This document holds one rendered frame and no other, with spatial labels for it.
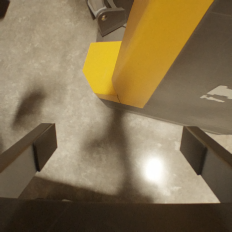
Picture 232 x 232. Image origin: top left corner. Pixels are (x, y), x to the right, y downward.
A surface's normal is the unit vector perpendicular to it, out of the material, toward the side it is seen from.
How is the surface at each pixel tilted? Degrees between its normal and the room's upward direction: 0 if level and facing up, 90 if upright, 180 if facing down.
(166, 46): 90
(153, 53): 90
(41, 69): 0
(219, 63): 90
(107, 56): 22
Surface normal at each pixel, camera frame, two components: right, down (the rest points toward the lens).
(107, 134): -0.12, -0.11
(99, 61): -0.47, -0.20
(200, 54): -0.26, 0.96
